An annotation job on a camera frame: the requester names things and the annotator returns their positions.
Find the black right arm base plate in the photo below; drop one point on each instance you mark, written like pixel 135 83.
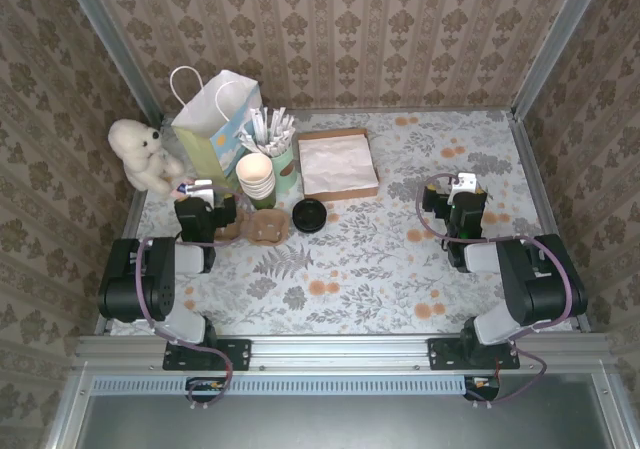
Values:
pixel 442 356

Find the green cup holding straws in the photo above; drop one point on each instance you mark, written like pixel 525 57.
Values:
pixel 284 164

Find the painted paper gift bag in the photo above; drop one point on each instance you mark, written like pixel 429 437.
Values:
pixel 210 104

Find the brown pulp cup carrier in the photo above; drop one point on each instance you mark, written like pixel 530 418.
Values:
pixel 267 226

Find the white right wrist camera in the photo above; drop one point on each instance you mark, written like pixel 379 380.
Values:
pixel 465 184

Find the brown cardboard tray box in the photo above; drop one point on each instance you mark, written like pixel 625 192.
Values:
pixel 335 198

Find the grey metal panel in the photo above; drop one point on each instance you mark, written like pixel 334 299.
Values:
pixel 325 424

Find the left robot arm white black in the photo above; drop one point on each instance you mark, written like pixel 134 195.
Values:
pixel 135 289

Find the green paper coffee cup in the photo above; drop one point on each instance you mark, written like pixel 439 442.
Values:
pixel 254 168

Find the aluminium frame post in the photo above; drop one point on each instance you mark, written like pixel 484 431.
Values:
pixel 121 54
pixel 555 44

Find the black plastic cup lid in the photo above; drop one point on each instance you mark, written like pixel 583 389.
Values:
pixel 310 215

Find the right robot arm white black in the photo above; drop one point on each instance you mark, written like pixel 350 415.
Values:
pixel 530 289

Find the stack of green paper cups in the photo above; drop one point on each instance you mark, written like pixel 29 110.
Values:
pixel 262 196

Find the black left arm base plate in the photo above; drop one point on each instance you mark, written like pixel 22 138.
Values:
pixel 237 355

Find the white teddy bear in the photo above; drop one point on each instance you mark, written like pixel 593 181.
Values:
pixel 137 154

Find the aluminium front rail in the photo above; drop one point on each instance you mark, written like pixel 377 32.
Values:
pixel 340 351

